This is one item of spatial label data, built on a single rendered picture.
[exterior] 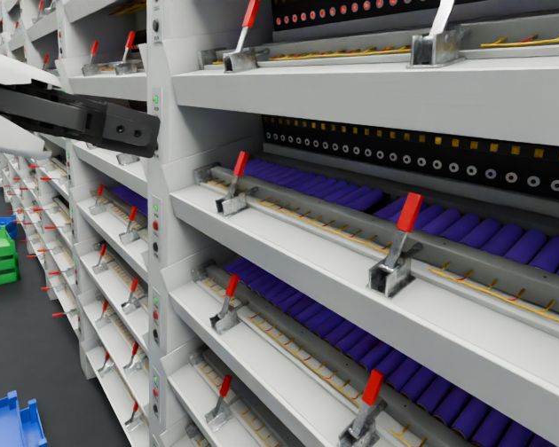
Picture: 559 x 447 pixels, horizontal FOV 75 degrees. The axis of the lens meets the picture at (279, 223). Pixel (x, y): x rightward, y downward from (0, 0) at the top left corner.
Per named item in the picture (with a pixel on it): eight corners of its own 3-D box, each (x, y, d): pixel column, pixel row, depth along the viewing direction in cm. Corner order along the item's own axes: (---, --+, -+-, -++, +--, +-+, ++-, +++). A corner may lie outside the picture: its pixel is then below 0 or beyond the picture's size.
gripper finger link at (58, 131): (-31, 118, 20) (35, 129, 25) (57, 141, 20) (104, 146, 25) (-24, 65, 19) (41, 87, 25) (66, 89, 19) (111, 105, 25)
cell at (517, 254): (544, 248, 36) (518, 279, 32) (523, 242, 37) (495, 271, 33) (548, 231, 35) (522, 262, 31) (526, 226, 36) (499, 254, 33)
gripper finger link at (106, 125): (51, 137, 24) (149, 158, 29) (61, 143, 22) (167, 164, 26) (59, 88, 23) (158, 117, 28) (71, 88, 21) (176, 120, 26)
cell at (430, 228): (460, 224, 41) (430, 248, 38) (444, 220, 43) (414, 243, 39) (462, 209, 41) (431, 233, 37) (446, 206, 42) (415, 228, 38)
